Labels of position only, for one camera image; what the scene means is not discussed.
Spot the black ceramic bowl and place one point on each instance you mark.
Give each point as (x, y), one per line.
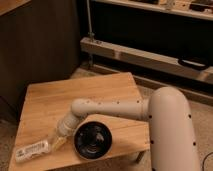
(92, 140)

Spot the grey wooden beam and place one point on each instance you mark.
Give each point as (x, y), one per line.
(145, 59)

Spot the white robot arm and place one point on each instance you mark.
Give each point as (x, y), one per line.
(171, 131)

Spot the metal pole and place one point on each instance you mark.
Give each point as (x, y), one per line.
(91, 34)

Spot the black handle on beam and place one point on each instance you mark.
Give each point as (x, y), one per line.
(193, 65)

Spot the wooden table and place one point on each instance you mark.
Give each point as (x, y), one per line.
(46, 103)

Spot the wooden shelf with items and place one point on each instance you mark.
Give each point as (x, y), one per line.
(176, 7)

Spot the clear plastic labelled bottle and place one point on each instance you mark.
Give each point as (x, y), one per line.
(33, 150)

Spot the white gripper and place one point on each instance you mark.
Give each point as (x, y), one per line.
(66, 126)

